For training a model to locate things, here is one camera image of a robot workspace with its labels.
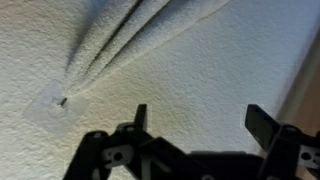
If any clear adhesive wall hook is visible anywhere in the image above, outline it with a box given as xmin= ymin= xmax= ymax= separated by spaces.
xmin=23 ymin=79 xmax=90 ymax=136

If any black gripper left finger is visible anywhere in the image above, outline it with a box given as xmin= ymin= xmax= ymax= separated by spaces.
xmin=63 ymin=103 xmax=208 ymax=180

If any white terry towel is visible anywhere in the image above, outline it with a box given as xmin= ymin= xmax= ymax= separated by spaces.
xmin=64 ymin=0 xmax=231 ymax=98

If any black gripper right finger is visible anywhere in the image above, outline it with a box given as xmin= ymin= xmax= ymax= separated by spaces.
xmin=244 ymin=103 xmax=320 ymax=180

